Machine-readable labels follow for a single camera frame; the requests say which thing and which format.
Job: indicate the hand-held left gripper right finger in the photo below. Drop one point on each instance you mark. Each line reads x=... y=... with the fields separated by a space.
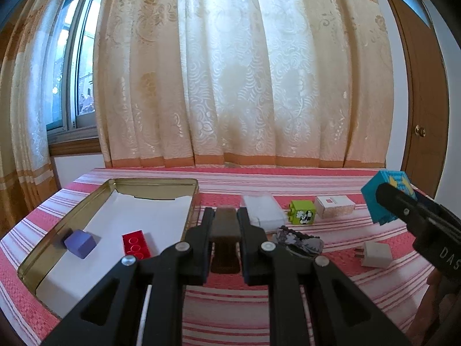
x=248 y=245

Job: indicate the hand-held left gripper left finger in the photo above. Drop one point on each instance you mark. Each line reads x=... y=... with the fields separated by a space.
x=205 y=245

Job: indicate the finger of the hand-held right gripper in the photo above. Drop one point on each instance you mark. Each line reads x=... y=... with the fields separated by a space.
x=390 y=196

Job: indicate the teal patterned cube box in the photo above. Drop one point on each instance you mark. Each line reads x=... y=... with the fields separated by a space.
x=376 y=202

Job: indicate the brown block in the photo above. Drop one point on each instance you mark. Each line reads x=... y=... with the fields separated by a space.
x=225 y=227

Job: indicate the white plastic packet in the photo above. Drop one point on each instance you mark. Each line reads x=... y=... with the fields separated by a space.
x=263 y=209

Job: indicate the white box with red label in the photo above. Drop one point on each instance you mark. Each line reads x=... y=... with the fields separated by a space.
x=335 y=207

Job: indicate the gold tin box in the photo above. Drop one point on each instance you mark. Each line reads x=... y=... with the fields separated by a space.
x=155 y=187

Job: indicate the person's right forearm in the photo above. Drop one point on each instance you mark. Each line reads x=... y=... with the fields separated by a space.
x=430 y=306

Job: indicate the grey patterned cloth piece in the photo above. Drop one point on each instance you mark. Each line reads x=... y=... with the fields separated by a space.
x=299 y=241

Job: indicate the white charger plug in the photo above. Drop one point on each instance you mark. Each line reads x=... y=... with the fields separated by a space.
x=374 y=255

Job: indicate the green toy block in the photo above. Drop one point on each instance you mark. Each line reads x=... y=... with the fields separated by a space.
x=302 y=213

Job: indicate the red toy brick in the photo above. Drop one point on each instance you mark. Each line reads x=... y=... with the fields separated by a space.
x=136 y=244

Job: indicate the brass door knob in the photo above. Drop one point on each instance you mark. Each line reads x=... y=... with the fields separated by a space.
x=420 y=131

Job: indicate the white paper liner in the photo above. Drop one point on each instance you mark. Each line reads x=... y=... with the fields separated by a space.
x=108 y=220

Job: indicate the wooden door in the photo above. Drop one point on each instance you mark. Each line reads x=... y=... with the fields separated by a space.
x=417 y=97

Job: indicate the purple cube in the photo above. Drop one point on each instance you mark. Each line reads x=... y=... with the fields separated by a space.
x=81 y=244

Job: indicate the wooden window sill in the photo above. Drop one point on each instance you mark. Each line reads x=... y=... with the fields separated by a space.
x=77 y=144

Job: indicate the cream floral curtain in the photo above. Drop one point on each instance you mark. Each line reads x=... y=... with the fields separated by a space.
x=245 y=79

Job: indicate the window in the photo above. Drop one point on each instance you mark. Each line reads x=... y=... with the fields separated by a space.
x=74 y=79

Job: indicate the cream striped side curtain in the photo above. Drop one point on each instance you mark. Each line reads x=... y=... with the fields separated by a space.
x=21 y=133

